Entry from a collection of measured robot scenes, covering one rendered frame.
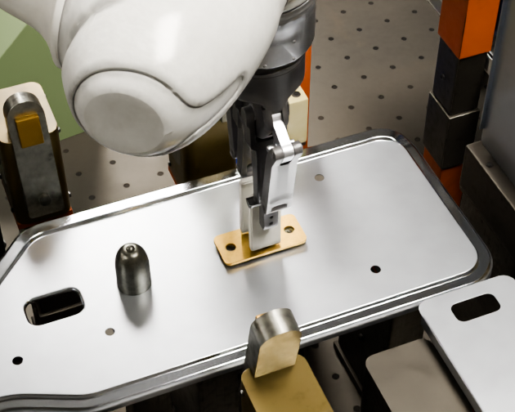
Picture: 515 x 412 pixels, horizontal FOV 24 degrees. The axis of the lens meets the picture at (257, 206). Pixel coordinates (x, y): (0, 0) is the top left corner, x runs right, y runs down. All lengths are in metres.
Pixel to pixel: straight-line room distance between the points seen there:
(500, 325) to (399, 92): 0.72
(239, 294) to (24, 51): 0.59
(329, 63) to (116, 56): 1.11
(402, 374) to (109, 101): 0.47
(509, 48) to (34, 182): 0.47
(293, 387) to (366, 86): 0.85
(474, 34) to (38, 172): 0.48
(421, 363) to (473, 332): 0.05
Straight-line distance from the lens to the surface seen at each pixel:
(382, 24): 1.88
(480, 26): 1.28
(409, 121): 1.72
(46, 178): 1.18
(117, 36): 0.71
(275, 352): 0.96
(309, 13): 0.92
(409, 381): 1.07
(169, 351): 1.06
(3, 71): 1.58
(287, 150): 0.97
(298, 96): 1.19
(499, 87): 1.19
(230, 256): 1.12
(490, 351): 1.08
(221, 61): 0.73
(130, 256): 1.07
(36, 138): 1.15
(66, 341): 1.08
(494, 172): 1.23
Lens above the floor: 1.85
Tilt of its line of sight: 47 degrees down
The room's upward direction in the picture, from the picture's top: straight up
